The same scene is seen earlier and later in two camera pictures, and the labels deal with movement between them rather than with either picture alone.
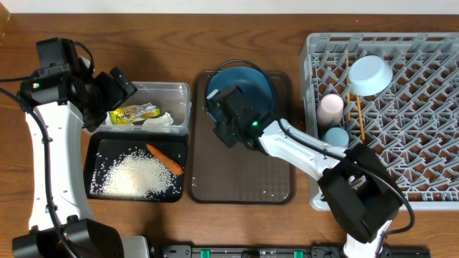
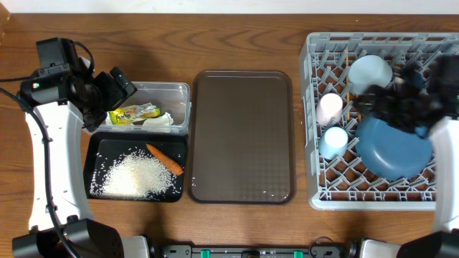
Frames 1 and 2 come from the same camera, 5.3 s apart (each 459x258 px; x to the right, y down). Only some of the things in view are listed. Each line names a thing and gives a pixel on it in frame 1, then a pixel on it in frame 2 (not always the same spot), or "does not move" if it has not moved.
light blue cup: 336,137 does not move
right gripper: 220,130 → 388,95
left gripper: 117,94 does not move
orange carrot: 168,163 does not move
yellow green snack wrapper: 130,115 does not move
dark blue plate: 256,89 → 391,153
